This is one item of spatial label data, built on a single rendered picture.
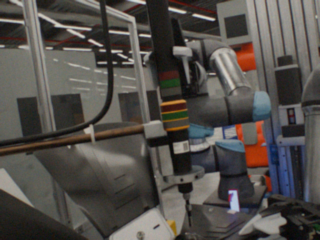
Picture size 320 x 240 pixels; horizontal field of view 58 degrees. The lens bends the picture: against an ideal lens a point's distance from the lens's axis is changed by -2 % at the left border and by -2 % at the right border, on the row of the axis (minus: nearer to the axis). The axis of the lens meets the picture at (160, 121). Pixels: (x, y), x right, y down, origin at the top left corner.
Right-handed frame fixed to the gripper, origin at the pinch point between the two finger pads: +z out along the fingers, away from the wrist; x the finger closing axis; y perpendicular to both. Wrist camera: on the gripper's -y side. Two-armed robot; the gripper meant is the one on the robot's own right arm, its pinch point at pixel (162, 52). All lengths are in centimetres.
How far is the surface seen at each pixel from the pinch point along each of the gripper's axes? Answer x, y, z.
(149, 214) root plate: 5.6, 25.4, 1.6
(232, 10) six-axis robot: -24, -113, -389
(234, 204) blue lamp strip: -6, 38, -36
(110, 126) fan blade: 15.8, 11.1, -11.1
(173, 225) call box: 14, 47, -44
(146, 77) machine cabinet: 125, -44, -426
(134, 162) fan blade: 9.3, 18.0, -4.8
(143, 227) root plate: 6.4, 27.0, 3.2
